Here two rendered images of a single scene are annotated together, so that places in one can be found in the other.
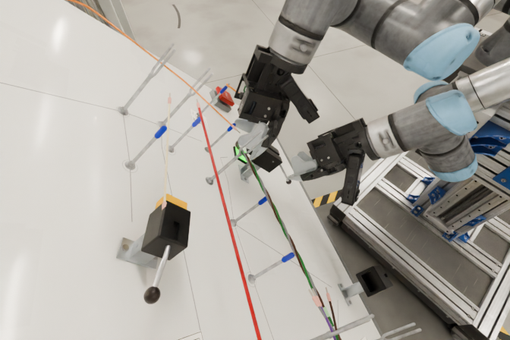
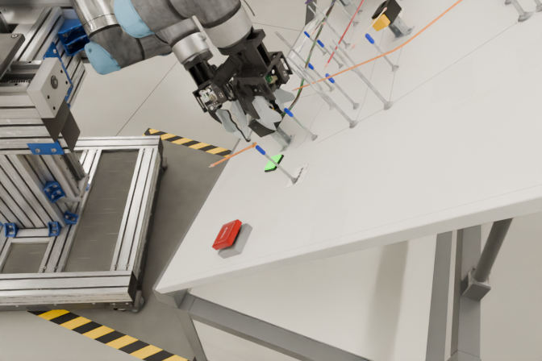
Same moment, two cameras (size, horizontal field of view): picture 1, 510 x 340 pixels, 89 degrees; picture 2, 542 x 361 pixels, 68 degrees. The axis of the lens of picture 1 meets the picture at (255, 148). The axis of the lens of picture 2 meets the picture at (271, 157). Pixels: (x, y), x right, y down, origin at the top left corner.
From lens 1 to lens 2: 90 cm
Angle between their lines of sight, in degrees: 74
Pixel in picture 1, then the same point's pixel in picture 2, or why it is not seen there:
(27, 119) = (456, 43)
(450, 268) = (118, 175)
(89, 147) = (420, 58)
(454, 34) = not seen: outside the picture
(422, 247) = (113, 198)
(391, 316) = (189, 204)
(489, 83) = (106, 4)
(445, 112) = not seen: outside the picture
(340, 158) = not seen: hidden behind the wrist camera
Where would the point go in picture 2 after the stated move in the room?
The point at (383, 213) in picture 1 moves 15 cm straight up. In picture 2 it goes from (97, 244) to (85, 225)
